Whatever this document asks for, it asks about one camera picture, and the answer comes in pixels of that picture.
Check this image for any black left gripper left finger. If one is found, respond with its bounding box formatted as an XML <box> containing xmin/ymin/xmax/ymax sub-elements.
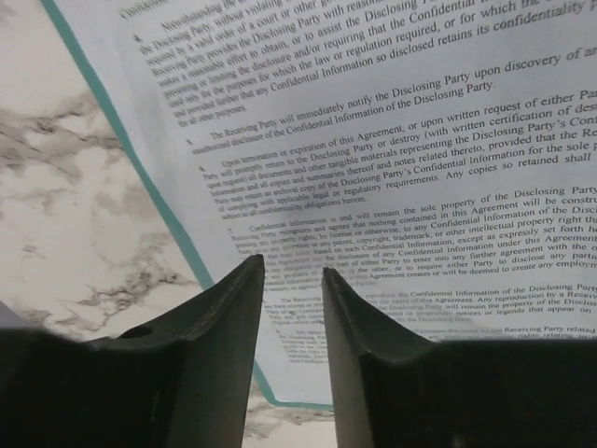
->
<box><xmin>1</xmin><ymin>256</ymin><xmax>265</xmax><ymax>447</ymax></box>

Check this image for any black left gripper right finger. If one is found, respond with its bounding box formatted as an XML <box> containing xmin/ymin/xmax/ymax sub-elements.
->
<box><xmin>322</xmin><ymin>268</ymin><xmax>596</xmax><ymax>447</ymax></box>

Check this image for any teal plastic folder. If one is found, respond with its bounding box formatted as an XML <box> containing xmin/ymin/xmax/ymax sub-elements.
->
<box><xmin>45</xmin><ymin>1</ymin><xmax>339</xmax><ymax>409</ymax></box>

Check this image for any single printed paper sheet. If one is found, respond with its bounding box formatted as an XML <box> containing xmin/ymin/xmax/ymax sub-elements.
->
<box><xmin>45</xmin><ymin>0</ymin><xmax>596</xmax><ymax>406</ymax></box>

